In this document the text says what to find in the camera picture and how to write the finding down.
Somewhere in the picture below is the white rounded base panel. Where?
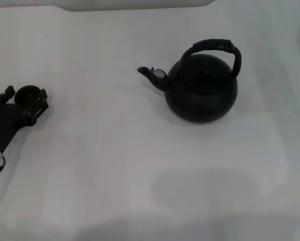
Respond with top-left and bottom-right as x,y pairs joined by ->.
60,0 -> 216,13

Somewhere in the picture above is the white tablecloth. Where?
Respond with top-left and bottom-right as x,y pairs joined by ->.
0,5 -> 300,241

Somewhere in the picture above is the black round teapot with handle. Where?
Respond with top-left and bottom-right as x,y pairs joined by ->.
137,38 -> 242,124

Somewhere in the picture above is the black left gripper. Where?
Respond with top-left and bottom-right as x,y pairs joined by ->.
0,85 -> 52,153

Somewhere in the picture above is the small dark teacup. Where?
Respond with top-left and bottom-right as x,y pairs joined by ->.
14,85 -> 42,106

